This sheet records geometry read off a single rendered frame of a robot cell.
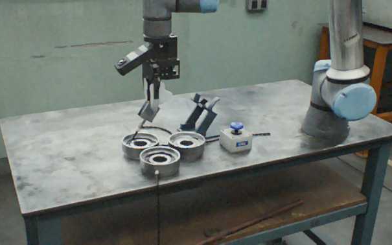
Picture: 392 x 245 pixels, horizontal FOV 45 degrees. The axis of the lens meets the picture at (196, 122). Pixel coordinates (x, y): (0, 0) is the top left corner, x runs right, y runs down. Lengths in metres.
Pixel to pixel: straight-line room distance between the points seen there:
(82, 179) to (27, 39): 1.64
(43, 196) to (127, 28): 1.85
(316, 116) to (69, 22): 1.69
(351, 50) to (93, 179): 0.75
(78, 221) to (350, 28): 0.96
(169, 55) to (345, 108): 0.50
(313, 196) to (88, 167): 0.80
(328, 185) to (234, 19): 1.68
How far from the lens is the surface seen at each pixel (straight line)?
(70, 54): 2.84
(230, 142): 1.35
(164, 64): 1.25
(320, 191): 1.73
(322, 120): 1.51
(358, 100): 1.35
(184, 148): 1.29
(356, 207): 1.73
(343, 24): 1.30
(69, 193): 1.18
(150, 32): 1.23
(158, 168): 1.20
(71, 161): 1.33
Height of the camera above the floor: 1.40
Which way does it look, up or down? 23 degrees down
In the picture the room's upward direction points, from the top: 2 degrees clockwise
